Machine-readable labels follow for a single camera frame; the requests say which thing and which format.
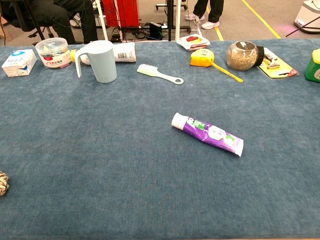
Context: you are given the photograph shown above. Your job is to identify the white upright pole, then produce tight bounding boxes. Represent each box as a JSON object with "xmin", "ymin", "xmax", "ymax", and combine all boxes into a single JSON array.
[{"xmin": 174, "ymin": 0, "xmax": 182, "ymax": 42}]

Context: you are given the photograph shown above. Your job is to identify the white machine housing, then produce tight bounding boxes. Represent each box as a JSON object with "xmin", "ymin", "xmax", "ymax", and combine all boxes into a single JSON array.
[{"xmin": 292, "ymin": 0, "xmax": 320, "ymax": 35}]

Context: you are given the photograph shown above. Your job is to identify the yellow tape measure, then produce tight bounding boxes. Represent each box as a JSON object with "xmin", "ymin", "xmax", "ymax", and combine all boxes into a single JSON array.
[{"xmin": 189, "ymin": 48, "xmax": 244, "ymax": 84}]

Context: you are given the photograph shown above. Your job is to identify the mint green scrub brush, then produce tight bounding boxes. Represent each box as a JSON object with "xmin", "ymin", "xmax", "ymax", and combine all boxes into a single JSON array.
[{"xmin": 136, "ymin": 63, "xmax": 185, "ymax": 86}]

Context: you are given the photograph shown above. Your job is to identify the black box on floor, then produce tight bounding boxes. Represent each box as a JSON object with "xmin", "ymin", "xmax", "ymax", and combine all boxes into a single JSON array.
[{"xmin": 148, "ymin": 21, "xmax": 163, "ymax": 41}]

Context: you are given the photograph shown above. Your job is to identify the red cabinet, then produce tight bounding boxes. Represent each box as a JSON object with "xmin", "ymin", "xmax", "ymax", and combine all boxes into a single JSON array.
[{"xmin": 101, "ymin": 0, "xmax": 141, "ymax": 29}]

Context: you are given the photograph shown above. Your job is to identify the purple white toothpaste tube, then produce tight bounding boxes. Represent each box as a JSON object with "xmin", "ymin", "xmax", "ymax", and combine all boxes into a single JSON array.
[{"xmin": 171, "ymin": 112, "xmax": 245, "ymax": 158}]

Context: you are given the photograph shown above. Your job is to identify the glass grain jar black lid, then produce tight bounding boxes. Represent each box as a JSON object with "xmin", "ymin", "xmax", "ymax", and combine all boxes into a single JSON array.
[{"xmin": 226, "ymin": 40, "xmax": 265, "ymax": 72}]

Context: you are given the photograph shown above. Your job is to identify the white blue carton box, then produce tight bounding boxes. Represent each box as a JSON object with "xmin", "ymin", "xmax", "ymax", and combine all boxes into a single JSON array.
[{"xmin": 1, "ymin": 48, "xmax": 38, "ymax": 78}]

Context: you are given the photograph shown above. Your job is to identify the light blue plastic mug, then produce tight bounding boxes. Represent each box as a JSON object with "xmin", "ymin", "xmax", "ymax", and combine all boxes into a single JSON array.
[{"xmin": 74, "ymin": 39, "xmax": 118, "ymax": 84}]

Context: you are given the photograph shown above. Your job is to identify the white frame legs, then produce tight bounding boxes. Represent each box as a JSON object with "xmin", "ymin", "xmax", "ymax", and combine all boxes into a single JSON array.
[{"xmin": 94, "ymin": 0, "xmax": 124, "ymax": 42}]

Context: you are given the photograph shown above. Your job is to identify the razor on yellow card pack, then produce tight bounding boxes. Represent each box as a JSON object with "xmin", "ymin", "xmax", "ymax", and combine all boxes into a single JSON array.
[{"xmin": 257, "ymin": 47, "xmax": 300, "ymax": 80}]

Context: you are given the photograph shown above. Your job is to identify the white snack packet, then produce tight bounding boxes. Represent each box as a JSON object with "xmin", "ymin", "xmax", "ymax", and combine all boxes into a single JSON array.
[{"xmin": 176, "ymin": 34, "xmax": 211, "ymax": 52}]

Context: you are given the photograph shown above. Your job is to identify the green container with yellow lid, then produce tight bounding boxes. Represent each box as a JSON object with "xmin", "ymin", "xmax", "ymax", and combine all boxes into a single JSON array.
[{"xmin": 304, "ymin": 48, "xmax": 320, "ymax": 84}]

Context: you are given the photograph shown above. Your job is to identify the blue table cloth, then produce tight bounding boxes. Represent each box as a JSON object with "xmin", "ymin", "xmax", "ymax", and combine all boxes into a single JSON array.
[{"xmin": 0, "ymin": 39, "xmax": 320, "ymax": 240}]

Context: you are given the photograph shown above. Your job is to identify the black office chair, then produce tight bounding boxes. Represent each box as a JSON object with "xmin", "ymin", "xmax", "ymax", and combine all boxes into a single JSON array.
[{"xmin": 1, "ymin": 0, "xmax": 60, "ymax": 40}]

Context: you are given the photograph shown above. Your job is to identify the seated person in black trousers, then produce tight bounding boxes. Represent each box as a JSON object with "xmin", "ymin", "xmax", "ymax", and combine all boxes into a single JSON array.
[{"xmin": 24, "ymin": 0, "xmax": 99, "ymax": 45}]

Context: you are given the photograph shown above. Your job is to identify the beige braided rope bundle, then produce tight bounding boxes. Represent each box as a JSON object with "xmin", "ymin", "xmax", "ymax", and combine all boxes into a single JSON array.
[{"xmin": 0, "ymin": 170, "xmax": 10, "ymax": 197}]

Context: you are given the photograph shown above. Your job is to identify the standing person white shoes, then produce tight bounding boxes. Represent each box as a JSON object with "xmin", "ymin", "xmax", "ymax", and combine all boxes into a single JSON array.
[{"xmin": 184, "ymin": 0, "xmax": 225, "ymax": 30}]

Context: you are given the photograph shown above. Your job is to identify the clear plastic jar with clips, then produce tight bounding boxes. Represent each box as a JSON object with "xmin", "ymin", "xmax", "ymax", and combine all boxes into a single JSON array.
[{"xmin": 34, "ymin": 37, "xmax": 72, "ymax": 70}]

